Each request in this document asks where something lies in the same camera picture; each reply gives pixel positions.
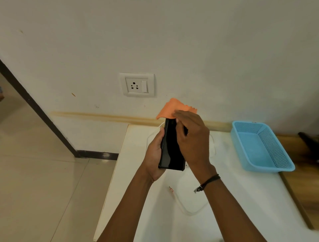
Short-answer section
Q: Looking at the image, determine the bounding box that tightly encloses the black smartphone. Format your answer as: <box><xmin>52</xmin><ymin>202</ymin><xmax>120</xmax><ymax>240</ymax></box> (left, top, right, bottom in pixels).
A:
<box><xmin>158</xmin><ymin>118</ymin><xmax>189</xmax><ymax>171</ymax></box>

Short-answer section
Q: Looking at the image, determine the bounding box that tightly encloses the blue plastic mesh basket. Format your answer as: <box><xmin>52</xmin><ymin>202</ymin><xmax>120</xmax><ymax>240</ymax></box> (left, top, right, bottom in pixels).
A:
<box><xmin>230</xmin><ymin>121</ymin><xmax>296</xmax><ymax>173</ymax></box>

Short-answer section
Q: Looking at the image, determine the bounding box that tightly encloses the person's right hand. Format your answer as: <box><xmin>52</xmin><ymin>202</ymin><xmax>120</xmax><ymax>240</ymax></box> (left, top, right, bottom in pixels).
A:
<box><xmin>173</xmin><ymin>110</ymin><xmax>211</xmax><ymax>169</ymax></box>

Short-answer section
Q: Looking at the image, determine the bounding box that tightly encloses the person's left hand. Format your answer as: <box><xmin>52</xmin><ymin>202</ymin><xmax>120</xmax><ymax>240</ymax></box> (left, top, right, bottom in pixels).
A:
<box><xmin>142</xmin><ymin>127</ymin><xmax>166</xmax><ymax>182</ymax></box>

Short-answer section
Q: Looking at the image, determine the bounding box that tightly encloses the person's right forearm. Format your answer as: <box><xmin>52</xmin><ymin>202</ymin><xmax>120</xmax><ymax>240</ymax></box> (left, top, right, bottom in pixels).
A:
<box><xmin>191</xmin><ymin>163</ymin><xmax>267</xmax><ymax>242</ymax></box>

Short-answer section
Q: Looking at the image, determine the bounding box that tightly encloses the black thread wrist bracelet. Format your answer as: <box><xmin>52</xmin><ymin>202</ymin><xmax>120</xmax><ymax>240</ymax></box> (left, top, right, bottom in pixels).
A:
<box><xmin>194</xmin><ymin>174</ymin><xmax>221</xmax><ymax>193</ymax></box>

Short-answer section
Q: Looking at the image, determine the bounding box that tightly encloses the person's left forearm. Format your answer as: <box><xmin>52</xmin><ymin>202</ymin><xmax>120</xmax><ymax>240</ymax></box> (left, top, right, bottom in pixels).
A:
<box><xmin>97</xmin><ymin>166</ymin><xmax>154</xmax><ymax>242</ymax></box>

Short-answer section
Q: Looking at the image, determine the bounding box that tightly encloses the orange cleaning cloth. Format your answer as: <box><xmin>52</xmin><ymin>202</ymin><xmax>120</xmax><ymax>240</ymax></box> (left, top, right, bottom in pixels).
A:
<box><xmin>156</xmin><ymin>98</ymin><xmax>198</xmax><ymax>120</ymax></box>

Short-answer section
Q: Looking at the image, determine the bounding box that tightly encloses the white charging cable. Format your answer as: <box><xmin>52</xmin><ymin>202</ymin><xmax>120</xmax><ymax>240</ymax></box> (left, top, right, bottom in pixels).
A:
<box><xmin>146</xmin><ymin>121</ymin><xmax>216</xmax><ymax>216</ymax></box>

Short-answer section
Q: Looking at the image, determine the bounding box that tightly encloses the white wall socket plate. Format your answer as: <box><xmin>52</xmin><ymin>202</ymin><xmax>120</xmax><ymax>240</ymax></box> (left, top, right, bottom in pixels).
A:
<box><xmin>119</xmin><ymin>73</ymin><xmax>155</xmax><ymax>98</ymax></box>

